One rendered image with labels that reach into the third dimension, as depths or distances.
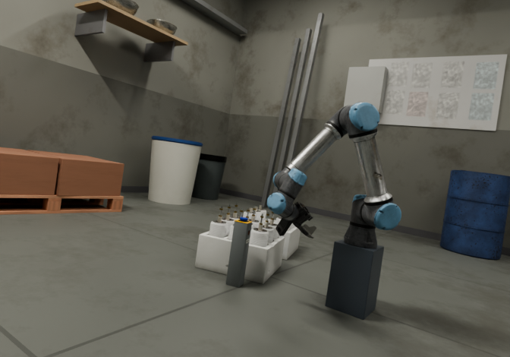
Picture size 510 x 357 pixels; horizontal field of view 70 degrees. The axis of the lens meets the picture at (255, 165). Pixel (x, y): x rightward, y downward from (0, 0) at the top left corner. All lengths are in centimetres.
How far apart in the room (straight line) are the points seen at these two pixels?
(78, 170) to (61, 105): 119
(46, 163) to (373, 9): 422
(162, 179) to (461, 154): 334
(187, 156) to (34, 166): 165
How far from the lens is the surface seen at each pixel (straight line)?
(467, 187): 402
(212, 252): 199
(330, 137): 161
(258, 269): 192
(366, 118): 151
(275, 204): 140
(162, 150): 411
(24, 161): 305
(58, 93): 420
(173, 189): 411
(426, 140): 472
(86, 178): 322
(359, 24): 535
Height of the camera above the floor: 62
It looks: 1 degrees down
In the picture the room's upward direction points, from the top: 8 degrees clockwise
